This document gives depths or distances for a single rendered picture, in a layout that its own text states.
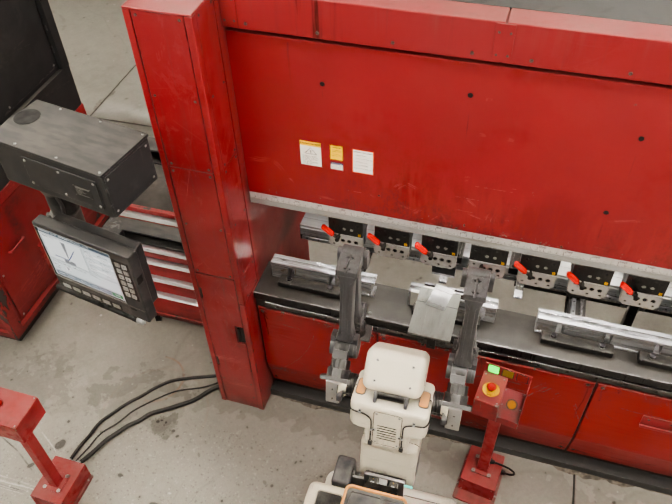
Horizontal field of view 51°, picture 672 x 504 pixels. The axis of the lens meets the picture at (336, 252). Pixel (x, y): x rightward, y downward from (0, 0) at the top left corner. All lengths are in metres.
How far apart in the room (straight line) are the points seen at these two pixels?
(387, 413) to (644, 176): 1.18
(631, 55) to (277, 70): 1.16
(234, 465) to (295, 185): 1.60
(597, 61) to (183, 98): 1.36
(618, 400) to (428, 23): 1.86
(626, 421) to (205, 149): 2.17
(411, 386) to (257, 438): 1.60
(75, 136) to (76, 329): 2.21
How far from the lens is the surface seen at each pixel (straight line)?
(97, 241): 2.64
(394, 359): 2.41
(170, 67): 2.51
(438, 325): 3.00
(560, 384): 3.29
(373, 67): 2.46
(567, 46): 2.30
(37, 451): 3.60
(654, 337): 3.23
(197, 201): 2.86
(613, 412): 3.42
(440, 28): 2.32
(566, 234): 2.77
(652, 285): 2.94
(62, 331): 4.59
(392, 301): 3.23
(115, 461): 3.97
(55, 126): 2.62
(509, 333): 3.18
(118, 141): 2.47
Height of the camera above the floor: 3.34
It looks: 46 degrees down
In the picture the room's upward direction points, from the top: 2 degrees counter-clockwise
